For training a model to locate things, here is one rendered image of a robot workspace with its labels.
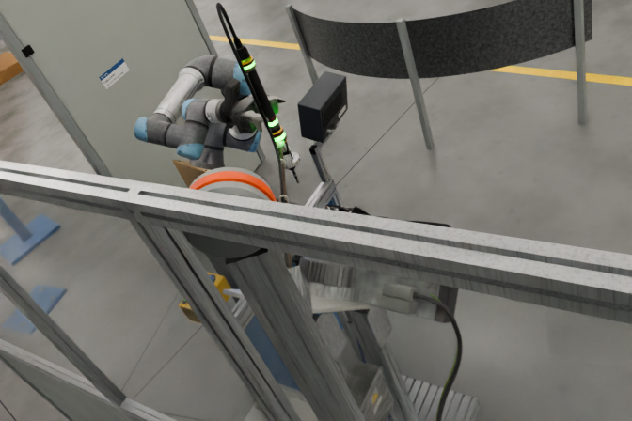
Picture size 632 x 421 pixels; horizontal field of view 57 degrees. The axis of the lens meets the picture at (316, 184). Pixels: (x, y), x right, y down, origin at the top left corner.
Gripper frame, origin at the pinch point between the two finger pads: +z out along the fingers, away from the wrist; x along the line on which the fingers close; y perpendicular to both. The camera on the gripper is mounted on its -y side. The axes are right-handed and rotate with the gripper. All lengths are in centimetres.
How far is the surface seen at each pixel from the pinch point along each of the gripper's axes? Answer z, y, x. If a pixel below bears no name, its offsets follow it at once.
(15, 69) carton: -698, 162, -278
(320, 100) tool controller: -34, 43, -63
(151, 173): -181, 103, -64
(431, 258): 83, -39, 74
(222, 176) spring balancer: 40, -30, 58
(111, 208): 34, -37, 74
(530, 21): 15, 86, -204
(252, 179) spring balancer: 43, -27, 55
